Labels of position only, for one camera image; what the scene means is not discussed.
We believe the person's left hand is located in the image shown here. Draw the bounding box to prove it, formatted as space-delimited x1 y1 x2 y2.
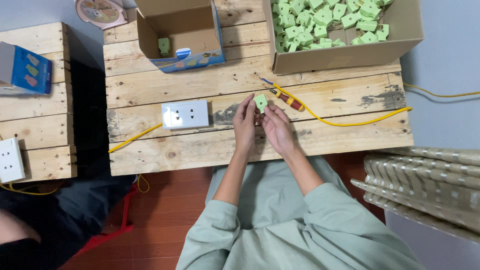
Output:
232 94 260 152

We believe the white double socket box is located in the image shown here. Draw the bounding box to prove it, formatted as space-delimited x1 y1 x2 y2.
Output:
161 99 210 131
0 137 26 184

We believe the red yellow screwdriver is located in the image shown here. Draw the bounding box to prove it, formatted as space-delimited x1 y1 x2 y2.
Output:
266 88 305 112

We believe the person's right hand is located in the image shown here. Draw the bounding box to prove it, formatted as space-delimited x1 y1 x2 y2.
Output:
260 105 299 155

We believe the closed blue product carton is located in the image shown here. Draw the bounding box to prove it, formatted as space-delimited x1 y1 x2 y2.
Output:
0 41 53 96

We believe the person's pale green clothing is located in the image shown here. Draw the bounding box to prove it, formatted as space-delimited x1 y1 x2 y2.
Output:
175 155 426 270

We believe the yellow cable with blue wire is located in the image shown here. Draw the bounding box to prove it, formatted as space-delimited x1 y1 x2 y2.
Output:
259 77 413 127

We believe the red metal stool frame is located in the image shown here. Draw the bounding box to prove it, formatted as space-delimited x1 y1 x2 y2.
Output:
74 183 139 257

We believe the pink round clock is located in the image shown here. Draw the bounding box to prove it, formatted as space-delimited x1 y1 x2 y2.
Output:
74 0 128 31

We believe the large open cardboard box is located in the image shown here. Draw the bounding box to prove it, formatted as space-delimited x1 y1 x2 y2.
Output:
262 0 425 75

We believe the small open blue carton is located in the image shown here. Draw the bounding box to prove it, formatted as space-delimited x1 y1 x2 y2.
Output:
134 0 226 73

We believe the yellow socket cable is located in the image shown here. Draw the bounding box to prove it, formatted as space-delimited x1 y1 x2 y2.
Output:
0 181 61 196
108 123 164 193

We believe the folded beige striped fabric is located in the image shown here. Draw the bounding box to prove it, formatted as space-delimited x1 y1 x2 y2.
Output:
350 146 480 244

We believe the green plug adapter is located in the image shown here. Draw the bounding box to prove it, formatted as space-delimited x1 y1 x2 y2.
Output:
253 91 269 114
158 37 172 57

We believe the heap of green plugs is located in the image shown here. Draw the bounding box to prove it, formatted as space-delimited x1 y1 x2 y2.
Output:
271 0 394 53

